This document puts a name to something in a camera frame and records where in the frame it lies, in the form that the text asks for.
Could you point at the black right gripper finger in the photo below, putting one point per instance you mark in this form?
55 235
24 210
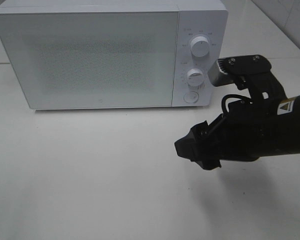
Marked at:
208 163
190 146

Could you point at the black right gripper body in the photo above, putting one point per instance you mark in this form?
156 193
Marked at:
245 121

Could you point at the round microwave door-release button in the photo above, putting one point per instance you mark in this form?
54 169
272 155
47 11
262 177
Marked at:
191 97

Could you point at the white microwave knob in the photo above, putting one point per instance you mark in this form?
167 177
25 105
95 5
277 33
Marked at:
200 46
194 77

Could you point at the white microwave door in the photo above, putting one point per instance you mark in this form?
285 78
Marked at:
92 60

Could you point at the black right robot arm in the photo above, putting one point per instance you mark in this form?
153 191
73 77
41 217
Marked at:
284 135

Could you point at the white microwave oven body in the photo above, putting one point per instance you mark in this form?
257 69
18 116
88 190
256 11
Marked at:
195 18

